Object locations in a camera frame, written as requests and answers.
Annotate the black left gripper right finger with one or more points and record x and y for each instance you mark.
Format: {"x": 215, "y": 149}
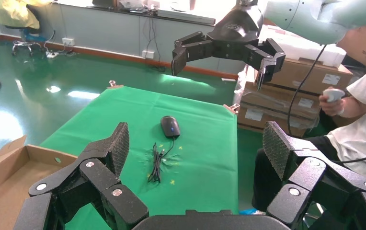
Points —
{"x": 278, "y": 149}

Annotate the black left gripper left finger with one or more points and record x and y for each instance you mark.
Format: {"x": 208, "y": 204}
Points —
{"x": 116, "y": 149}

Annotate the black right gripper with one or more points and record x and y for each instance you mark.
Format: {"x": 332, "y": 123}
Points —
{"x": 237, "y": 28}

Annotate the white handheld controller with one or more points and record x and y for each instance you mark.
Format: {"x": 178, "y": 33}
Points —
{"x": 333, "y": 94}

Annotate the bare person forearm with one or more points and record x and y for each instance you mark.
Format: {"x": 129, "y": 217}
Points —
{"x": 356, "y": 108}

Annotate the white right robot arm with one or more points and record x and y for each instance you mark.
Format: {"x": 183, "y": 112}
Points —
{"x": 316, "y": 19}

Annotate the open brown cardboard box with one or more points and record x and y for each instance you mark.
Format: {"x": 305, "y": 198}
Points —
{"x": 5, "y": 181}

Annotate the person hand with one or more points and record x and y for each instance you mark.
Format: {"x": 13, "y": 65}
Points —
{"x": 330, "y": 108}

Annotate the flat brown shipping carton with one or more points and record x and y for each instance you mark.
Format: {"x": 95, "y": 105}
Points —
{"x": 310, "y": 76}
{"x": 275, "y": 100}
{"x": 265, "y": 119}

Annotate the silver binder clip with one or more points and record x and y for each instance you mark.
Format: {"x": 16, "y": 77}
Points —
{"x": 232, "y": 108}
{"x": 112, "y": 84}

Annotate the white foam packing block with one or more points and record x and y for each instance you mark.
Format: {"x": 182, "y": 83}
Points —
{"x": 300, "y": 47}

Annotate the green table cloth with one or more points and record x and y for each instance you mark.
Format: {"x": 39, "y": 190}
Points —
{"x": 202, "y": 165}

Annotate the person in white shirt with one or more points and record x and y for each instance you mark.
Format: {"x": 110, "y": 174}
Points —
{"x": 364, "y": 136}

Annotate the white floor power strip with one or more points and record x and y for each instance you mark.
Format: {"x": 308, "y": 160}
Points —
{"x": 52, "y": 54}

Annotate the grey panel office desk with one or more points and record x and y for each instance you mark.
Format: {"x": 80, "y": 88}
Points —
{"x": 106, "y": 31}

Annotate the blue office swivel chair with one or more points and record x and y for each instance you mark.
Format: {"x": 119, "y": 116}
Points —
{"x": 27, "y": 39}

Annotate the yellow cloth cover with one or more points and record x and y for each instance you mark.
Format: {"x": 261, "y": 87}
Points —
{"x": 14, "y": 12}

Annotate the white wall socket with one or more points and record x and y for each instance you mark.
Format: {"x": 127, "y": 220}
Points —
{"x": 148, "y": 54}
{"x": 68, "y": 41}

